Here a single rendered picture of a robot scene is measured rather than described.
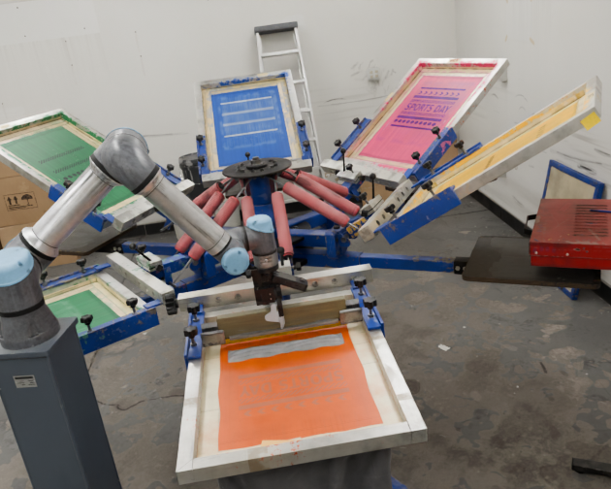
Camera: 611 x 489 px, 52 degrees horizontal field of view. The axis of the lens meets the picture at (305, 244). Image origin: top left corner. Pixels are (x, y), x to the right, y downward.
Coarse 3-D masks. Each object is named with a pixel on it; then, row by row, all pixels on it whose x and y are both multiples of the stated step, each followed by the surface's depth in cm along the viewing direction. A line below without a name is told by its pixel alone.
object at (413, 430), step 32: (384, 352) 179; (192, 384) 175; (192, 416) 161; (416, 416) 150; (192, 448) 150; (256, 448) 147; (288, 448) 145; (320, 448) 145; (352, 448) 146; (384, 448) 147; (192, 480) 144
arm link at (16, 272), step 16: (0, 256) 161; (16, 256) 160; (32, 256) 168; (0, 272) 156; (16, 272) 158; (32, 272) 162; (0, 288) 157; (16, 288) 158; (32, 288) 161; (0, 304) 159; (16, 304) 159; (32, 304) 162
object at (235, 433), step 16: (224, 352) 196; (224, 368) 188; (240, 368) 187; (256, 368) 186; (272, 368) 185; (224, 384) 180; (224, 400) 173; (224, 416) 166; (256, 416) 164; (272, 416) 163; (288, 416) 162; (224, 432) 160; (240, 432) 159; (256, 432) 158; (272, 432) 157; (288, 432) 156; (224, 448) 154
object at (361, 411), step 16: (288, 336) 201; (304, 336) 200; (304, 352) 191; (320, 352) 189; (336, 352) 188; (352, 352) 187; (352, 368) 180; (352, 384) 172; (352, 400) 165; (368, 400) 165; (304, 416) 161; (320, 416) 161; (336, 416) 160; (352, 416) 159; (368, 416) 158; (304, 432) 156; (320, 432) 155
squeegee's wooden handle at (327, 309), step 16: (288, 304) 199; (304, 304) 197; (320, 304) 197; (336, 304) 198; (224, 320) 196; (240, 320) 196; (256, 320) 197; (288, 320) 198; (304, 320) 199; (320, 320) 199
